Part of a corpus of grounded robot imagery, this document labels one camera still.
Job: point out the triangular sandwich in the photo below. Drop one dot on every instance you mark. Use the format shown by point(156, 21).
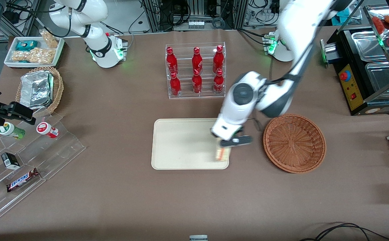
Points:
point(222, 154)

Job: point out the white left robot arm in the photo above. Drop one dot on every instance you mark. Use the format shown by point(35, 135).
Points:
point(294, 23)

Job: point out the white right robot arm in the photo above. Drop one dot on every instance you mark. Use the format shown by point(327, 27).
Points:
point(97, 47)

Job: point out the light tan wicker basket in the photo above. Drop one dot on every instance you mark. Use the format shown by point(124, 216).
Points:
point(58, 88)

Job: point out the cream rectangular plastic tray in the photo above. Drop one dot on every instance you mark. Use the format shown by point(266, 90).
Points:
point(181, 144)

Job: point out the white rectangular snack tray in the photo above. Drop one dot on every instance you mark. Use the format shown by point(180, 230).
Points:
point(8, 62)

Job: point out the brown round wicker basket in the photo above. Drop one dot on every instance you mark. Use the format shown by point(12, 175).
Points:
point(294, 144)

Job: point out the crumpled aluminium foil container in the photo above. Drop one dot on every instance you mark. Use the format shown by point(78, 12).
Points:
point(36, 88)

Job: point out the clear acrylic bottle rack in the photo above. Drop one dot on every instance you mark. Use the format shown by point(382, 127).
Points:
point(207, 95)

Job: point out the small black carton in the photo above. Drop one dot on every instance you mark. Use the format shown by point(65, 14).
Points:
point(11, 161)

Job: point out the red cola bottle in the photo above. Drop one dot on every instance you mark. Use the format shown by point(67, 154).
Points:
point(218, 84)
point(175, 86)
point(218, 60)
point(197, 61)
point(171, 62)
point(196, 84)

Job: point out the clear acrylic stepped shelf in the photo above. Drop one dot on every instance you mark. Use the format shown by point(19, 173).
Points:
point(54, 154)

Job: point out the large clear nut snack bag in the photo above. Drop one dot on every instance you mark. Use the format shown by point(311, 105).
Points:
point(33, 56)

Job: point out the brown Snickers chocolate bar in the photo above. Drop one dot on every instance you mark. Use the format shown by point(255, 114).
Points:
point(23, 180)

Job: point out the teal snack packet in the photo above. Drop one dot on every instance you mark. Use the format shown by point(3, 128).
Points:
point(26, 45)

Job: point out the small clear nut snack bag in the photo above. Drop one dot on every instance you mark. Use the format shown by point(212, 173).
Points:
point(50, 39)

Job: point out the black food warmer appliance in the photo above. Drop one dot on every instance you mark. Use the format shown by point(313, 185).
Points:
point(351, 87)

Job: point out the silver round metal fitting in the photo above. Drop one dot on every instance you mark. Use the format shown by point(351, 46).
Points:
point(329, 52)

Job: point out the steel food pan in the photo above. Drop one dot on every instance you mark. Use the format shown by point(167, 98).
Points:
point(370, 45)
point(381, 78)

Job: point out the teal package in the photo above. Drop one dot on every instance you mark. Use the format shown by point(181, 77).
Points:
point(343, 14)

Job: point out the red fried food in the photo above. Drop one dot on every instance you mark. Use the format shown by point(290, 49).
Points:
point(385, 22)

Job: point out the grey camera mount block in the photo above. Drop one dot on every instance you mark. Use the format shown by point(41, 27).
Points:
point(198, 238)

